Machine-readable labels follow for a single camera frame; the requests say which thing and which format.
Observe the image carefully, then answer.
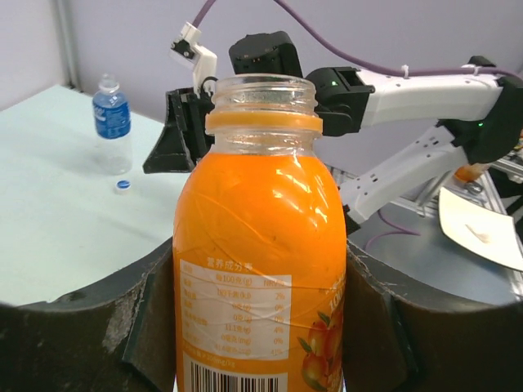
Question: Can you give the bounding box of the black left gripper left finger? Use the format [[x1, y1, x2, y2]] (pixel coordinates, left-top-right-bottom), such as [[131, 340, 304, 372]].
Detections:
[[1, 240, 176, 391]]

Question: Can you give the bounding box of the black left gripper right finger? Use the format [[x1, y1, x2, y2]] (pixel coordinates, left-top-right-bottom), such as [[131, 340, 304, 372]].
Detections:
[[342, 243, 522, 391]]

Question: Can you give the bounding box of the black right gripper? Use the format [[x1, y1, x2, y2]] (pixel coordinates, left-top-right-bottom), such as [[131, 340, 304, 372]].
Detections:
[[142, 87, 214, 174]]

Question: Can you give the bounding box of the blue Pocari bottle cap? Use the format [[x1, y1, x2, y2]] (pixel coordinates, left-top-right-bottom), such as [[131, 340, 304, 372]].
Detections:
[[114, 180, 131, 194]]

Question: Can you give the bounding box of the blue Pocari Sweat bottle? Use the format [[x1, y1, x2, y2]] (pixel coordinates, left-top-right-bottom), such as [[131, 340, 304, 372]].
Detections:
[[92, 73, 132, 175]]

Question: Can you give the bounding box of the small orange bottle gold cap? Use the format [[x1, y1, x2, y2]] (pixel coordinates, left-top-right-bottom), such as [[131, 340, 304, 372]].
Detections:
[[172, 73, 346, 391]]

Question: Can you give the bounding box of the white paper sheet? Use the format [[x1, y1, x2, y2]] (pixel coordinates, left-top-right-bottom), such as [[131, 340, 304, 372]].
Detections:
[[438, 188, 522, 271]]

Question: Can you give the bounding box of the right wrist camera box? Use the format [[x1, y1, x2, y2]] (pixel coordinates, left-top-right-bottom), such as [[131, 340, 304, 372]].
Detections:
[[170, 22, 217, 97]]

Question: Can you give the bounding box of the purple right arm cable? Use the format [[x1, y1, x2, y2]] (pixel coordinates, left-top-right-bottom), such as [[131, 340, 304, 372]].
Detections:
[[191, 0, 523, 82]]

